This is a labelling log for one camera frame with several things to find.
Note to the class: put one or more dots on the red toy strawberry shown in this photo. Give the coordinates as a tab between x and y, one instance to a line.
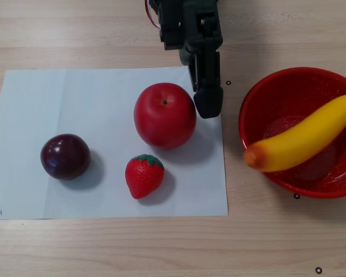
144	179

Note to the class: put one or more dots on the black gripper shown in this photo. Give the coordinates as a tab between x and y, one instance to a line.
209	72

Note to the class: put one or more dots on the yellow toy banana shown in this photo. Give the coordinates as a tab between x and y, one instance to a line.
300	144

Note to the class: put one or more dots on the dark purple toy plum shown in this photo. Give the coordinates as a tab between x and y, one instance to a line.
64	157

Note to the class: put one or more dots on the red speckled bowl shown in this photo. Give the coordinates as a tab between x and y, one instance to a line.
291	95

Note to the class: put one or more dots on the red toy apple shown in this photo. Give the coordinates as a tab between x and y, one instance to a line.
164	118

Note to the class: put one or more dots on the white paper sheet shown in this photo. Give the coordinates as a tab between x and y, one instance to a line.
98	101

